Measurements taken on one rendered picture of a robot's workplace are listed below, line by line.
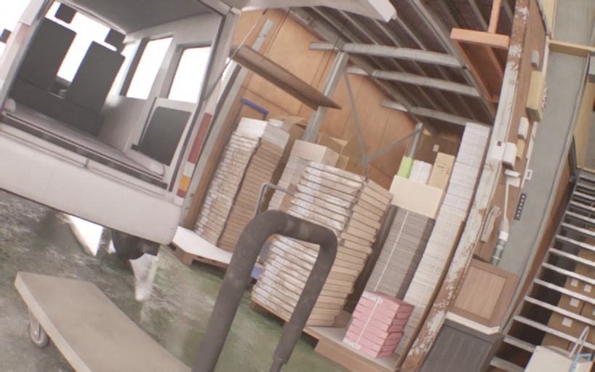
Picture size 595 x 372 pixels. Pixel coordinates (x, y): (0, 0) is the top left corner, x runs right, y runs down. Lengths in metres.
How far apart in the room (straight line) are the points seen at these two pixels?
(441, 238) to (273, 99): 3.16
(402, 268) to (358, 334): 0.59
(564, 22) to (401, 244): 2.57
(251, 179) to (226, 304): 3.91
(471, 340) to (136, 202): 1.97
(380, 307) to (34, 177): 2.10
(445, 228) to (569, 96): 1.63
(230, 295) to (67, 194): 1.53
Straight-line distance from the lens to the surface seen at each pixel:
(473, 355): 2.41
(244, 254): 0.72
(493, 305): 2.40
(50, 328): 1.24
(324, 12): 4.92
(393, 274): 3.04
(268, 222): 0.74
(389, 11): 1.90
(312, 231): 0.87
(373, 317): 2.67
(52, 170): 2.12
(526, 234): 3.24
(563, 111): 3.53
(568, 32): 3.96
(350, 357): 2.55
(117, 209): 2.28
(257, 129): 4.67
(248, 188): 4.63
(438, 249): 2.94
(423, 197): 3.07
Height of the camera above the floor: 0.78
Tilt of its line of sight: 3 degrees up
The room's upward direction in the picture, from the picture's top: 22 degrees clockwise
